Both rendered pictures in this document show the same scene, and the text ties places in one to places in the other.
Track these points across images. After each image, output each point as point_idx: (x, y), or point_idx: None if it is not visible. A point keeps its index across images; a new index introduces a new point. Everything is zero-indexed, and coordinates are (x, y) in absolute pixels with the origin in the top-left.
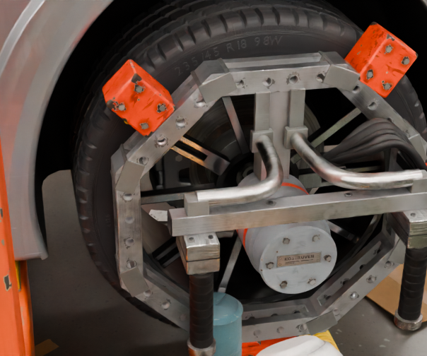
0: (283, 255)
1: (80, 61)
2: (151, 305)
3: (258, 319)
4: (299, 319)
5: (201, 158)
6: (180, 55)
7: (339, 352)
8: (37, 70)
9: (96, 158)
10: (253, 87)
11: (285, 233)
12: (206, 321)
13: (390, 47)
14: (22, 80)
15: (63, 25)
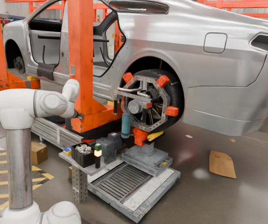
0: (131, 105)
1: None
2: None
3: (139, 124)
4: (144, 127)
5: None
6: (137, 74)
7: (76, 82)
8: (121, 72)
9: None
10: (140, 79)
11: (131, 101)
12: (114, 108)
13: (160, 78)
14: (119, 73)
15: (124, 66)
